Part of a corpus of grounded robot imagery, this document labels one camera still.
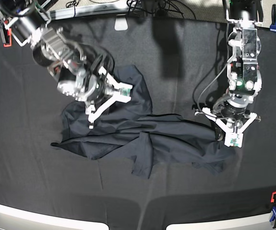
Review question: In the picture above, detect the red black clamp left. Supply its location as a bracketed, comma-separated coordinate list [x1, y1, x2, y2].
[0, 22, 12, 47]

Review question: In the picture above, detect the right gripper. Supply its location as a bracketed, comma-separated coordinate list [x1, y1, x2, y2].
[75, 67, 125, 129]

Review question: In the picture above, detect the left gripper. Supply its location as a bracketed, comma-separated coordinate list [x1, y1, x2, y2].
[194, 94, 261, 134]

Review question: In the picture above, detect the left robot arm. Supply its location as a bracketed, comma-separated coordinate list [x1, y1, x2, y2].
[198, 0, 264, 136]

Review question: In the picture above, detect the black table cloth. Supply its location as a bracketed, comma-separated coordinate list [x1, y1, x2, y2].
[0, 16, 276, 230]

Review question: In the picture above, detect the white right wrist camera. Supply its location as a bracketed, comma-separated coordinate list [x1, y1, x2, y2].
[117, 82, 133, 103]

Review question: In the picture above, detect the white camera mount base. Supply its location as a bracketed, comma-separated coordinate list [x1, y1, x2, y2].
[114, 14, 129, 31]

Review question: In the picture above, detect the dark grey t-shirt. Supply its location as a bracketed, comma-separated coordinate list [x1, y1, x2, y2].
[51, 65, 236, 179]

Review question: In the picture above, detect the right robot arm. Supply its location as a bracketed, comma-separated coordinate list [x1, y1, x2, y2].
[0, 0, 132, 129]

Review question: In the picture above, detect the black cable bundle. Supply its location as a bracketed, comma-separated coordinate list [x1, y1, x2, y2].
[126, 0, 197, 20]

